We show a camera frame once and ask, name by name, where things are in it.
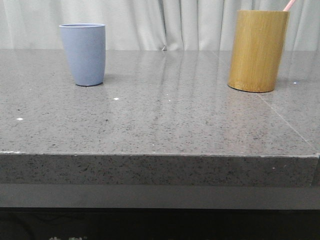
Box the white curtain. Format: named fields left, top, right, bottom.
left=0, top=0, right=320, bottom=52

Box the bamboo cylinder holder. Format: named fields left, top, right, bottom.
left=227, top=10, right=290, bottom=93

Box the blue plastic cup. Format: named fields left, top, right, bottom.
left=59, top=23, right=106, bottom=87

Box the pink chopstick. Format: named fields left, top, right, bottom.
left=283, top=0, right=296, bottom=12

